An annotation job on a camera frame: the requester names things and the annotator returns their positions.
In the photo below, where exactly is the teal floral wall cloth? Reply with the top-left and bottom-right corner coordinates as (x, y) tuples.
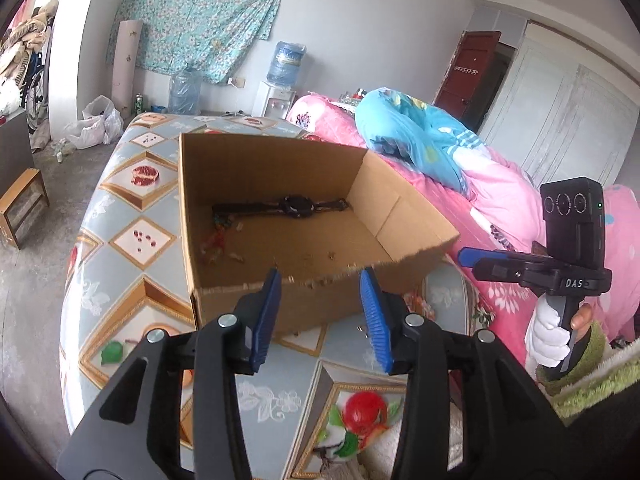
(120, 0), (291, 85)

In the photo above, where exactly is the pile of clothes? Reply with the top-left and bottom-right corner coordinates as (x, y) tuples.
(0, 0), (60, 86)

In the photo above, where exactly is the wheelchair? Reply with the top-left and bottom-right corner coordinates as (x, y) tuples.
(22, 50), (51, 133)

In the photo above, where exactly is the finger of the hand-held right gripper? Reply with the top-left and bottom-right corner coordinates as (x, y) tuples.
(457, 247), (551, 283)

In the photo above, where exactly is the wooden stool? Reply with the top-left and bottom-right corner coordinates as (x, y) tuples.
(0, 167), (51, 251)

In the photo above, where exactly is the rolled pink mat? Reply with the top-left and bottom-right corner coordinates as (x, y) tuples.
(111, 20), (143, 111)

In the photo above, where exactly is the black wristwatch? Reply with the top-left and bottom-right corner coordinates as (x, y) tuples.
(211, 194), (353, 220)

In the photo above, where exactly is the dark grey cabinet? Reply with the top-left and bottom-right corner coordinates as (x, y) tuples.
(0, 107), (36, 196)

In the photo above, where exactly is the person's right forearm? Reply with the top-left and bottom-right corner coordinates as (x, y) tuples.
(535, 320), (640, 426)

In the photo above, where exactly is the brown cardboard box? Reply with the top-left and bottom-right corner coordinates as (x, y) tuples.
(178, 132), (461, 341)

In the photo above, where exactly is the white plastic bag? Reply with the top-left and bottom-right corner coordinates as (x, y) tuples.
(65, 95), (124, 150)

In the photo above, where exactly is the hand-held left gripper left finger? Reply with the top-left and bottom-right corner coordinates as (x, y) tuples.
(56, 267), (283, 480)

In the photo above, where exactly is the fruit print tablecloth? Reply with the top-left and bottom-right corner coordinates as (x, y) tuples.
(60, 112), (481, 480)

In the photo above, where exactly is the dark red door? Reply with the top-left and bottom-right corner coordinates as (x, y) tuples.
(432, 31), (502, 133)

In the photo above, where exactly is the white wardrobe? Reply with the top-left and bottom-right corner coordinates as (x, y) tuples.
(477, 20), (640, 191)

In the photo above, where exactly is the blue water jug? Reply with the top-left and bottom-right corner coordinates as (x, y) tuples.
(266, 40), (307, 88)

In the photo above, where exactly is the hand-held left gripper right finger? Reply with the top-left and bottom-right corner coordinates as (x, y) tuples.
(360, 267), (586, 480)

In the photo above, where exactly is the person's right hand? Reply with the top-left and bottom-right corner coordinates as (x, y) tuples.
(525, 296), (597, 368)

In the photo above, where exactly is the clear empty water jug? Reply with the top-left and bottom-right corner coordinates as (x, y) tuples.
(169, 66), (202, 116)

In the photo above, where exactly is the blue quilt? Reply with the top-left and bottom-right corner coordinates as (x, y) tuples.
(354, 87), (488, 196)

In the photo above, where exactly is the white water dispenser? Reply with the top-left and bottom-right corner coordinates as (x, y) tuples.
(251, 80), (297, 120)

